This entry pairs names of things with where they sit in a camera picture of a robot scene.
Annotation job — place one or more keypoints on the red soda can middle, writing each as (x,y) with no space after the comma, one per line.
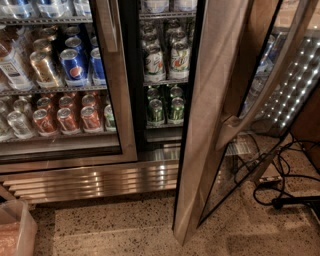
(68,122)

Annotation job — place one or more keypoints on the clear plastic storage bin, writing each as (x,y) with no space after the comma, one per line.
(17,229)

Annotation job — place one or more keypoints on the gold soda can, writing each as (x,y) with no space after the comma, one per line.
(45,69)

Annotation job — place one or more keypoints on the red soda can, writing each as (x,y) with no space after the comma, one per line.
(91,119)
(44,122)
(68,122)

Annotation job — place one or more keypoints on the blue Pepsi can edge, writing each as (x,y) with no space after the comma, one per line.
(97,65)

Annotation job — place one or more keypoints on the stainless fridge bottom grille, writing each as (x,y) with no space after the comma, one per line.
(56,177)

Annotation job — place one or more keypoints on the green soda can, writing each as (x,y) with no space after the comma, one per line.
(176,111)

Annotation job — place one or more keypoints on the glass fridge door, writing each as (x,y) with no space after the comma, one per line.
(52,26)
(255,64)

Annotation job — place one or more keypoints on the red soda can left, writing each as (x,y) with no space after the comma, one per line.
(44,122)

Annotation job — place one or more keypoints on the clear labelled bottle left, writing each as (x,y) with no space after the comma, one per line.
(13,66)

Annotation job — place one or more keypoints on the white green can far left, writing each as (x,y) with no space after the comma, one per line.
(154,65)

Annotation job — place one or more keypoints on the blue Pepsi can front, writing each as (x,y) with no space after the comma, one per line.
(75,68)

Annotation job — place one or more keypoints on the red soda can right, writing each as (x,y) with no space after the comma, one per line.
(91,119)

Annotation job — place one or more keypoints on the silver can lower left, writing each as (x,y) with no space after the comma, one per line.
(20,124)

